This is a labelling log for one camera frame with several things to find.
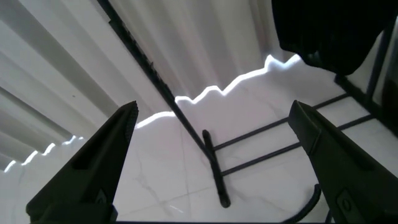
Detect black garment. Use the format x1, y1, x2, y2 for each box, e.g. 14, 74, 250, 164
271, 0, 398, 77

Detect black cable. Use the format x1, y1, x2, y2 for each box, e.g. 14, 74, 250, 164
279, 183, 323, 223

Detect black clothes rack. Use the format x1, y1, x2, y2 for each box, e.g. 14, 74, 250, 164
96, 0, 398, 208

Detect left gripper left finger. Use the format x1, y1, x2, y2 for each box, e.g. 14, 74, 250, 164
26, 100, 139, 223

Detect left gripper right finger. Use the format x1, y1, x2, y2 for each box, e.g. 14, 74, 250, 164
287, 99, 398, 224

